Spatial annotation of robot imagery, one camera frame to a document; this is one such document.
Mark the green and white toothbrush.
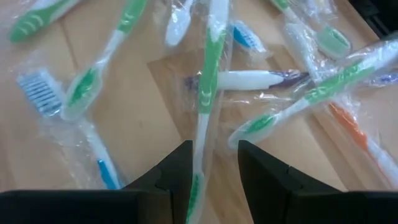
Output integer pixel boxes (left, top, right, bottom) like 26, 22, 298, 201
269, 0, 353, 60
228, 37, 398, 151
8, 0, 82, 44
60, 0, 149, 122
185, 0, 233, 224

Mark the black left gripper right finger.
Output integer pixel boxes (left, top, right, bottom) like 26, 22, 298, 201
237, 139, 398, 224

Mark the purple and white toothbrush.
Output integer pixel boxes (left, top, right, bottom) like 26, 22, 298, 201
184, 68, 311, 92

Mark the white wrapped toothbrush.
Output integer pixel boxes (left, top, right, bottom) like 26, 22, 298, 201
163, 0, 194, 48

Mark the orange and white toothbrush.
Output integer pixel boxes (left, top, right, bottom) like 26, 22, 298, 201
282, 21, 398, 191

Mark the blue and white toothbrush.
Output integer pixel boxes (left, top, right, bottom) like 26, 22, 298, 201
16, 67, 123, 191
231, 19, 267, 54

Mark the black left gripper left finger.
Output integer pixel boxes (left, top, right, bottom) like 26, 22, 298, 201
0, 139, 195, 224

